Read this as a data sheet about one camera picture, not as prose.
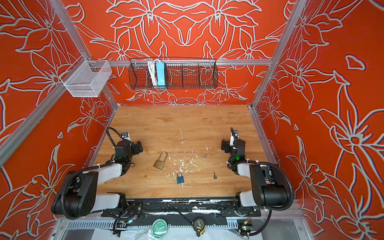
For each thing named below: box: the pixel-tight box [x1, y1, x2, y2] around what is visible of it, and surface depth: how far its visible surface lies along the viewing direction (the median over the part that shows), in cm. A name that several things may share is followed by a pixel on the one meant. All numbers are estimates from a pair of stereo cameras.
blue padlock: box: [176, 171, 185, 184], surface depth 83 cm
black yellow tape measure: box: [192, 218, 206, 237], surface depth 68 cm
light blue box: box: [156, 62, 166, 89], surface depth 91 cm
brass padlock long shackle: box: [153, 151, 168, 170], surface depth 89 cm
